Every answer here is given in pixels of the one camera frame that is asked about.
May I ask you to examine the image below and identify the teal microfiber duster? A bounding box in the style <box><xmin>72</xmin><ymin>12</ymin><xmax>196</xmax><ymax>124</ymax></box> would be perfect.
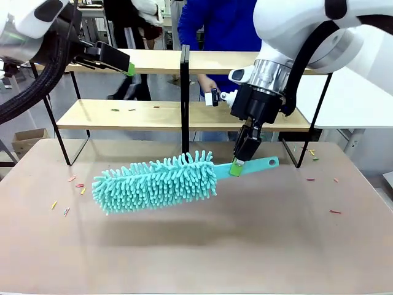
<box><xmin>91</xmin><ymin>150</ymin><xmax>280</xmax><ymax>216</ymax></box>

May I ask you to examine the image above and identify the person in white jacket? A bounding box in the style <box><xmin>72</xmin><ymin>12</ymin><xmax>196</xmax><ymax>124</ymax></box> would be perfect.
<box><xmin>103</xmin><ymin>0</ymin><xmax>165</xmax><ymax>101</ymax></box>

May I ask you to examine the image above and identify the person's right hand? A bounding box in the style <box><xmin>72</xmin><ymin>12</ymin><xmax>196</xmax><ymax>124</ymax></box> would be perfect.
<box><xmin>197</xmin><ymin>74</ymin><xmax>217</xmax><ymax>93</ymax></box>

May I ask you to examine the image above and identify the black arm cable sleeve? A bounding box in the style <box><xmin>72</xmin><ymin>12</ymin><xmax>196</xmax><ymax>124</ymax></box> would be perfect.
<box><xmin>282</xmin><ymin>20</ymin><xmax>342</xmax><ymax>118</ymax></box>
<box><xmin>0</xmin><ymin>30</ymin><xmax>73</xmax><ymax>124</ymax></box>

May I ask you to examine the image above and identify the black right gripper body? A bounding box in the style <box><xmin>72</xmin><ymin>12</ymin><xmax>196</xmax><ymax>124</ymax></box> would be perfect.
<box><xmin>230</xmin><ymin>84</ymin><xmax>286</xmax><ymax>126</ymax></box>

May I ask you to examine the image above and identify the person in blue sweater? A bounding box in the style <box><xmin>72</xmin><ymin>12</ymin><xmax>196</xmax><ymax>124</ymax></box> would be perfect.
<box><xmin>177</xmin><ymin>0</ymin><xmax>262</xmax><ymax>142</ymax></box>

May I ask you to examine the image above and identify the wooden shelf black metal frame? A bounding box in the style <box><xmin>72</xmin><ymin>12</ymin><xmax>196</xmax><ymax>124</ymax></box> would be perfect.
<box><xmin>29</xmin><ymin>44</ymin><xmax>334</xmax><ymax>169</ymax></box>

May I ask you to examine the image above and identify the white side table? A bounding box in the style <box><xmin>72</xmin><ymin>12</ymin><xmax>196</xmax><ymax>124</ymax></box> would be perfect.
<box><xmin>294</xmin><ymin>69</ymin><xmax>393</xmax><ymax>156</ymax></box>

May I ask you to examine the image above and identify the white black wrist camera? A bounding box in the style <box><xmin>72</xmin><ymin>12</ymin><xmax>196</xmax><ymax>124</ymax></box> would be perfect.
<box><xmin>203</xmin><ymin>87</ymin><xmax>239</xmax><ymax>108</ymax></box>

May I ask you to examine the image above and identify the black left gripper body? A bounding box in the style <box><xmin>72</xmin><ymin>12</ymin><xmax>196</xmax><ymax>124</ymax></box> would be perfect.
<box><xmin>34</xmin><ymin>0</ymin><xmax>103</xmax><ymax>68</ymax></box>

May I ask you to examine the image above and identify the small cardboard box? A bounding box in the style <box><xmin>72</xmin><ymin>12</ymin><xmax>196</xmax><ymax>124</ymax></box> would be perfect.
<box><xmin>11</xmin><ymin>127</ymin><xmax>50</xmax><ymax>160</ymax></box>

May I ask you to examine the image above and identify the black right arm cable sleeve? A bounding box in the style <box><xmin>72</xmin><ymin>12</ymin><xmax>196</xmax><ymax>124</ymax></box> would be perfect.
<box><xmin>282</xmin><ymin>20</ymin><xmax>342</xmax><ymax>118</ymax></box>

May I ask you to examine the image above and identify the black left arm cable sleeve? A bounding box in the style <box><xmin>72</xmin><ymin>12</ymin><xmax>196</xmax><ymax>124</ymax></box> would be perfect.
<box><xmin>0</xmin><ymin>30</ymin><xmax>73</xmax><ymax>124</ymax></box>

